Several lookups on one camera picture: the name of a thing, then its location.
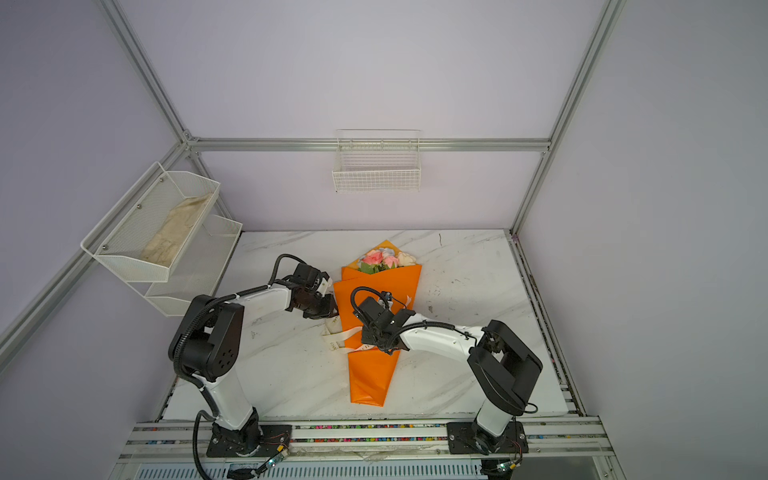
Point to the white mesh shelf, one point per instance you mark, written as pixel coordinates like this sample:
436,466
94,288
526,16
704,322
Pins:
200,268
119,238

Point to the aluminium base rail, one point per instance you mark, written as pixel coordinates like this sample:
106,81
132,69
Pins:
560,448

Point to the white wire wall basket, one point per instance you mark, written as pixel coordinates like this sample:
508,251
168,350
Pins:
370,171

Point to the beige cloth glove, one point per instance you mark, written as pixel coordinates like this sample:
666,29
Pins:
167,242

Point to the cream printed ribbon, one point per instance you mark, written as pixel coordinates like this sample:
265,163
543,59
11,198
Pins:
340,337

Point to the aluminium frame post right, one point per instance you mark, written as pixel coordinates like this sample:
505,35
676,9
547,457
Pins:
607,21

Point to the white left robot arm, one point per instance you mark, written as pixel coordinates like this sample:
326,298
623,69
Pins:
205,348

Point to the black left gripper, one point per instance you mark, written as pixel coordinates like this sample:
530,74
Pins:
328,308

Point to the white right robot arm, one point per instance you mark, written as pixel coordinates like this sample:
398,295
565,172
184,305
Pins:
504,367

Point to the aluminium frame post left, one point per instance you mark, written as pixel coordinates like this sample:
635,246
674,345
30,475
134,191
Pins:
128,39

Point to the orange wrapping paper sheet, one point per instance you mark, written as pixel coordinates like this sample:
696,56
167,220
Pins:
371,371

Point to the aluminium frame post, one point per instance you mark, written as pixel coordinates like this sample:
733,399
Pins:
128,39
607,21

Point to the upper white mesh shelf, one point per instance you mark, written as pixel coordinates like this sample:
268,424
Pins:
119,238

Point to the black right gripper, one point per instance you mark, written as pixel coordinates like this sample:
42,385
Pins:
366,338

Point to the aluminium frame crossbar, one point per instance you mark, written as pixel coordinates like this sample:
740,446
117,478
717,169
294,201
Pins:
333,144

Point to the lower white mesh shelf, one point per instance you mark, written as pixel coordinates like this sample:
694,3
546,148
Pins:
200,268

